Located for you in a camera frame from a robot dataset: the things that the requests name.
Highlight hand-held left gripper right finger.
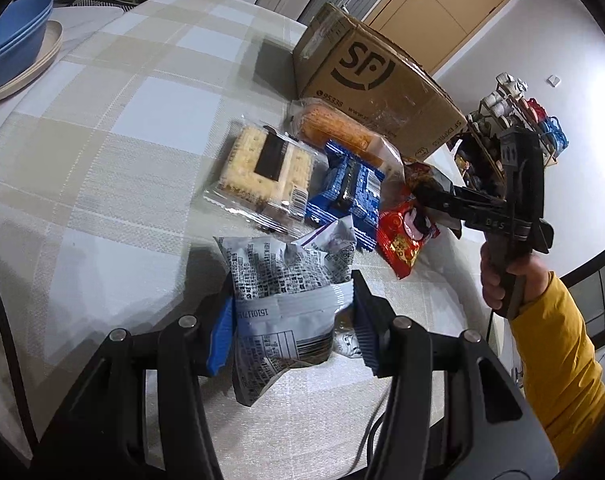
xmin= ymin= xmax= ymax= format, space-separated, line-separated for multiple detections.
xmin=351 ymin=270 xmax=560 ymax=480

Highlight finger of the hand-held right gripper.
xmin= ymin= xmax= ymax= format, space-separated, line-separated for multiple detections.
xmin=412 ymin=181 xmax=507 ymax=240

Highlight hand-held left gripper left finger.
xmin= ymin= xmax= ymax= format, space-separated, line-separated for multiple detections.
xmin=32 ymin=275 xmax=236 ymax=480

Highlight crinkled red silver snack bag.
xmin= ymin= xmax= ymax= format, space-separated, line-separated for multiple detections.
xmin=405 ymin=161 xmax=455 ymax=196

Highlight grey printed snack bag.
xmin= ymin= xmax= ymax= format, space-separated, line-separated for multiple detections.
xmin=214 ymin=215 xmax=357 ymax=407

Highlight red cartoon snack bag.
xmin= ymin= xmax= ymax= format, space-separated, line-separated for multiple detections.
xmin=376 ymin=194 xmax=441 ymax=281

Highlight blue cookie packet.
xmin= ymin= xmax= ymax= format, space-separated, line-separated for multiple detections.
xmin=306 ymin=140 xmax=387 ymax=252

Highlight brown cardboard box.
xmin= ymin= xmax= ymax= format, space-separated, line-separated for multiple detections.
xmin=292 ymin=2 xmax=469 ymax=163

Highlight orange bread packet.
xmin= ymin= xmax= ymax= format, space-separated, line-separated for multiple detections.
xmin=288 ymin=98 xmax=402 ymax=172

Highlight clear cracker packet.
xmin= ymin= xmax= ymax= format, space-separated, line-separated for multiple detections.
xmin=204 ymin=119 xmax=317 ymax=235

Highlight person's right forearm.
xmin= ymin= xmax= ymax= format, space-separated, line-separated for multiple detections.
xmin=507 ymin=271 xmax=605 ymax=471

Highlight person's right hand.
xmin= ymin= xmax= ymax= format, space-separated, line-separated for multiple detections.
xmin=479 ymin=245 xmax=554 ymax=319

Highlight assorted shelved shoes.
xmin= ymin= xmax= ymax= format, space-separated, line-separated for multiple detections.
xmin=455 ymin=72 xmax=568 ymax=193

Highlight wooden door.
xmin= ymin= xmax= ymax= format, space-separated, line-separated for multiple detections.
xmin=365 ymin=0 xmax=527 ymax=75

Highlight beige plate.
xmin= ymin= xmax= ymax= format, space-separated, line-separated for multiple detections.
xmin=0 ymin=20 xmax=64 ymax=106

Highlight blue bowl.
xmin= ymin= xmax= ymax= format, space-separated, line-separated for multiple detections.
xmin=0 ymin=20 xmax=52 ymax=91
xmin=0 ymin=0 xmax=54 ymax=61

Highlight black and white patterned rug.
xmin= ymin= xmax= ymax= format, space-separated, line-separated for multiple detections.
xmin=72 ymin=0 xmax=133 ymax=11

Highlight black cable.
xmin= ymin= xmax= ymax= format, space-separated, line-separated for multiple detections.
xmin=359 ymin=400 xmax=388 ymax=480

